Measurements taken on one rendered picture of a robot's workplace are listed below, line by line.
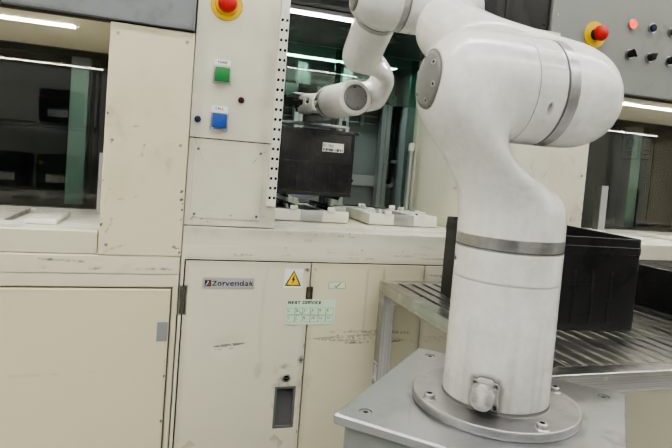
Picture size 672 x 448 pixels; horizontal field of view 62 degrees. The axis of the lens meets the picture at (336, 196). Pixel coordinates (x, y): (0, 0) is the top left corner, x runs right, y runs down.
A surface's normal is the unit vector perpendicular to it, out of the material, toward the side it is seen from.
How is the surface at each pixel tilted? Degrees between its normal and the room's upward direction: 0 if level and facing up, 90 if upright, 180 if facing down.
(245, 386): 90
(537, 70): 77
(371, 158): 90
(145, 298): 90
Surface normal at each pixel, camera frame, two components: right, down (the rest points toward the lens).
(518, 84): 0.25, 0.11
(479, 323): -0.63, -0.01
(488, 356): -0.41, 0.01
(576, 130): 0.12, 0.76
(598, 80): 0.28, -0.13
